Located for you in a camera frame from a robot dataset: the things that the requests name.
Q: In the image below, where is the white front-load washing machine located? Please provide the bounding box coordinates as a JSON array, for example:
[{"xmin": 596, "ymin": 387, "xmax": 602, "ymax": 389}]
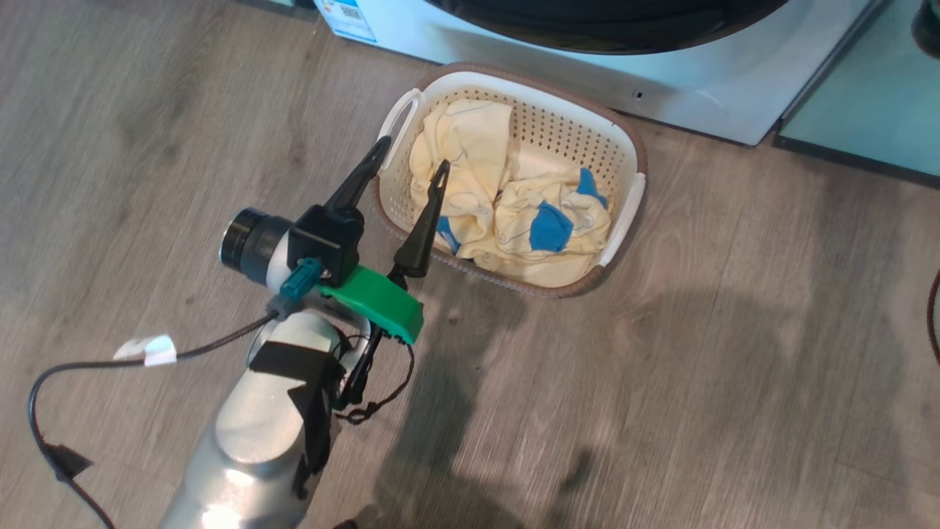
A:
[{"xmin": 314, "ymin": 0, "xmax": 875, "ymax": 146}]

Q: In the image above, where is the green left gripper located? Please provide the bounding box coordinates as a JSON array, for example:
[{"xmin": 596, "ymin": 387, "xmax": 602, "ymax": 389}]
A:
[{"xmin": 319, "ymin": 136, "xmax": 451, "ymax": 411}]

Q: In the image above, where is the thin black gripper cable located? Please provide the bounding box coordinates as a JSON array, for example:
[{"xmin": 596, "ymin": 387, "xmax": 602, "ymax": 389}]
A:
[{"xmin": 334, "ymin": 337, "xmax": 416, "ymax": 425}]

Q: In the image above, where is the cream garment with blue patches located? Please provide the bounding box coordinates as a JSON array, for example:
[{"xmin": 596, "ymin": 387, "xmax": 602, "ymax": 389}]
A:
[{"xmin": 437, "ymin": 147, "xmax": 614, "ymax": 289}]

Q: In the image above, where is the wide pale green cabinet door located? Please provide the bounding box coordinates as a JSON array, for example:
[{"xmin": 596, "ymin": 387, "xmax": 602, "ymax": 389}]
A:
[{"xmin": 778, "ymin": 0, "xmax": 940, "ymax": 181}]

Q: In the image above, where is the white perforated laundry basket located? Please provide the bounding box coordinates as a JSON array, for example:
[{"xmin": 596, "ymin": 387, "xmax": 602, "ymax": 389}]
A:
[{"xmin": 373, "ymin": 62, "xmax": 648, "ymax": 298}]

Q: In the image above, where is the round glass washing machine door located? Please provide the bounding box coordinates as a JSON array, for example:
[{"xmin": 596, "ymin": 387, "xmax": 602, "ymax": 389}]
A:
[{"xmin": 424, "ymin": 0, "xmax": 790, "ymax": 56}]

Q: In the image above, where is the blue white energy label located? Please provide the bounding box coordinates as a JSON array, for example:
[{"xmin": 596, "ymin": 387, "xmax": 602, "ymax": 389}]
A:
[{"xmin": 317, "ymin": 0, "xmax": 377, "ymax": 43}]

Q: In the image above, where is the white tape cable tag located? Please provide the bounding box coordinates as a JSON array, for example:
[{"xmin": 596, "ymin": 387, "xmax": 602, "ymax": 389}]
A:
[{"xmin": 114, "ymin": 334, "xmax": 178, "ymax": 367}]

